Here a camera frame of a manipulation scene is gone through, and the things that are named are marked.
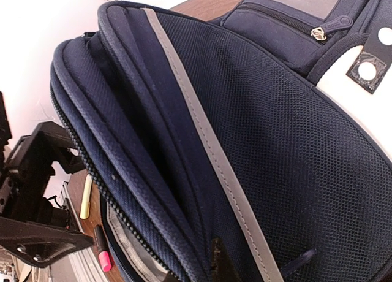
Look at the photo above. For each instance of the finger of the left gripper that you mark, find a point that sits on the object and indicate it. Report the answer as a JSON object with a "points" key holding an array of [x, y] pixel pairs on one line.
{"points": [[40, 245]]}

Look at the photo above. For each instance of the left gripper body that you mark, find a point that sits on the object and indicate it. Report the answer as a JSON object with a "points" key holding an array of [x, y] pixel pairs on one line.
{"points": [[27, 170]]}

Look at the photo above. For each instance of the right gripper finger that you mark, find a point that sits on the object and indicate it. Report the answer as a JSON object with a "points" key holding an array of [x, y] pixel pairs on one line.
{"points": [[222, 267]]}

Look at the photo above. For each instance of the yellow highlighter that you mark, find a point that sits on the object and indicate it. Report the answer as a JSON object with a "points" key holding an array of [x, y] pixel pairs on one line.
{"points": [[86, 198]]}

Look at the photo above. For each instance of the pink highlighter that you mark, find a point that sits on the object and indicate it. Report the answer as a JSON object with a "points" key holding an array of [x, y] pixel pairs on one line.
{"points": [[103, 252]]}

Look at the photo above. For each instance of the navy blue backpack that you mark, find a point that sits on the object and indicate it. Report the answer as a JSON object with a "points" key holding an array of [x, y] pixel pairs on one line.
{"points": [[268, 127]]}

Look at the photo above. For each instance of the aluminium front rail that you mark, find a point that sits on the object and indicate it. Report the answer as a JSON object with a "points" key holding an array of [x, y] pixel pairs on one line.
{"points": [[84, 263]]}

